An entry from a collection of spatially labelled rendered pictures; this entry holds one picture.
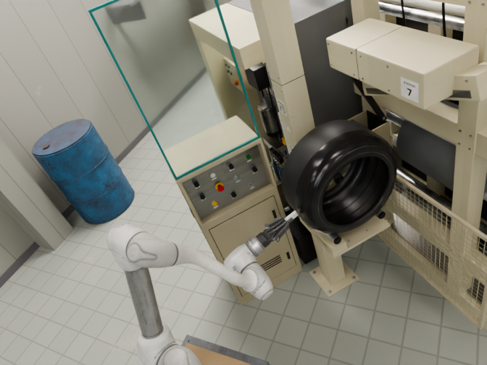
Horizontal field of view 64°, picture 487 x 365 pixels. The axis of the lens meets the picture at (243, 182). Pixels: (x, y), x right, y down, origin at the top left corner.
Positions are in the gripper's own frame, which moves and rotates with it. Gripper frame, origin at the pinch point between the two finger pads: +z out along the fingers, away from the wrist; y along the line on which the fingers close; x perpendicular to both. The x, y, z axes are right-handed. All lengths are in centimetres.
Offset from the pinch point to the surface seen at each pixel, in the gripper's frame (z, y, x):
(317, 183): 17.6, -10.5, -17.8
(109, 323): -166, 102, 72
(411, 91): 61, -30, -44
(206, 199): -32, 56, 1
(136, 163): -100, 324, 88
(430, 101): 63, -36, -40
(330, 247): 6.3, -8.8, 27.6
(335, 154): 31.6, -9.1, -23.3
